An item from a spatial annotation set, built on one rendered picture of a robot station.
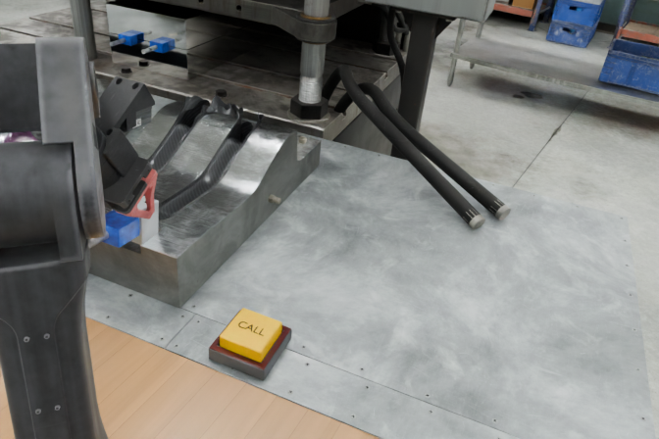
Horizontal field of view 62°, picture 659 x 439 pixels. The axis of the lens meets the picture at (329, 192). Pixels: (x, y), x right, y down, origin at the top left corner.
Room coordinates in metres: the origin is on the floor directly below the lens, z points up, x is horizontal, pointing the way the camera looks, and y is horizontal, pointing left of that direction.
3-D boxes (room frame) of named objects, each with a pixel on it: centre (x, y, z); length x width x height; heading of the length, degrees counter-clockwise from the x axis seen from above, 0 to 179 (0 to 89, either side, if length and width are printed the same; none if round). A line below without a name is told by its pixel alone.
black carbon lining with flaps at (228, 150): (0.84, 0.25, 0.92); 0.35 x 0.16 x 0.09; 161
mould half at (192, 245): (0.85, 0.23, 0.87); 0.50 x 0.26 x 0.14; 161
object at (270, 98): (1.88, 0.50, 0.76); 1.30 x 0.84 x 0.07; 71
